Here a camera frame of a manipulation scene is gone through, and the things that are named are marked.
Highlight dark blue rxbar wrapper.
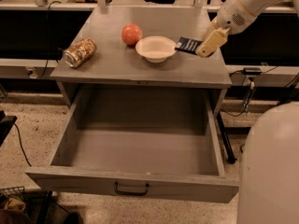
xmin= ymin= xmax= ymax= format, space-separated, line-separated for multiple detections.
xmin=175 ymin=37 xmax=202 ymax=55

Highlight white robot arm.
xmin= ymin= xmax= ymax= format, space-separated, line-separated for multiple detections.
xmin=195 ymin=0 xmax=299 ymax=224

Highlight black drawer handle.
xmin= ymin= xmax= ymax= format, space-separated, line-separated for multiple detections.
xmin=114 ymin=182 xmax=150 ymax=196

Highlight white bowl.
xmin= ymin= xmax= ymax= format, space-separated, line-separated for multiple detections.
xmin=135 ymin=36 xmax=176 ymax=63

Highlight black floor cable left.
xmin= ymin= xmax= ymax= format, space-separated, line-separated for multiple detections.
xmin=13 ymin=122 xmax=33 ymax=168

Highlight black object at left edge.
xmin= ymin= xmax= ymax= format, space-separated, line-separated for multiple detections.
xmin=0 ymin=110 xmax=17 ymax=146

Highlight red apple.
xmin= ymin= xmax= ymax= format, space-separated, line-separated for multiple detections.
xmin=121 ymin=23 xmax=143 ymax=46

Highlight black metal stand leg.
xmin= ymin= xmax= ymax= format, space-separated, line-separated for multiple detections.
xmin=217 ymin=114 xmax=236 ymax=164

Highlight open grey top drawer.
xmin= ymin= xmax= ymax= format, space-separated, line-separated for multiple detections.
xmin=25 ymin=87 xmax=241 ymax=203

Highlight grey cabinet with counter top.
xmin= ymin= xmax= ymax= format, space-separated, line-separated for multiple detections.
xmin=51 ymin=6 xmax=231 ymax=128

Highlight tipped patterned drink can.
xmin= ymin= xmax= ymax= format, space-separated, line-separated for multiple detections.
xmin=63 ymin=38 xmax=97 ymax=68

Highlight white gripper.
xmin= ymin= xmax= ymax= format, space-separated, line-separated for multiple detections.
xmin=195 ymin=0 xmax=256 ymax=58

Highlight black power adapter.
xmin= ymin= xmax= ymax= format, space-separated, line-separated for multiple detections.
xmin=242 ymin=67 xmax=262 ymax=76

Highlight wire basket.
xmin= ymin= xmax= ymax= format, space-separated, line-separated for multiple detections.
xmin=0 ymin=186 xmax=25 ymax=204

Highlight black cable on left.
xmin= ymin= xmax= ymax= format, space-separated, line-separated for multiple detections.
xmin=36 ymin=0 xmax=63 ymax=79

